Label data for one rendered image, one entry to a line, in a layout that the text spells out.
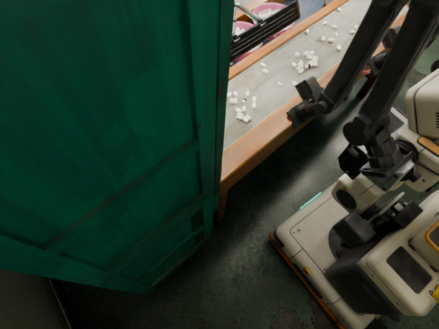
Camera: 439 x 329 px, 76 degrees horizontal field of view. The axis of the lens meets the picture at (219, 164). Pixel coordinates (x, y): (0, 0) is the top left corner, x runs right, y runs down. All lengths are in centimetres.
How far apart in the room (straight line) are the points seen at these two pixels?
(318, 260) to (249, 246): 46
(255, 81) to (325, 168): 98
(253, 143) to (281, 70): 52
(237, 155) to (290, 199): 89
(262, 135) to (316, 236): 71
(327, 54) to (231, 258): 137
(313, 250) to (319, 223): 17
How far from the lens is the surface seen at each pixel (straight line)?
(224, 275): 190
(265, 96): 154
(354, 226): 132
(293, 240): 171
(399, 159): 92
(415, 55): 74
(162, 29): 45
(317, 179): 221
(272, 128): 139
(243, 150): 130
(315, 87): 97
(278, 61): 173
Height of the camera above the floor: 189
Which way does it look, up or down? 63 degrees down
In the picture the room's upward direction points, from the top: 3 degrees clockwise
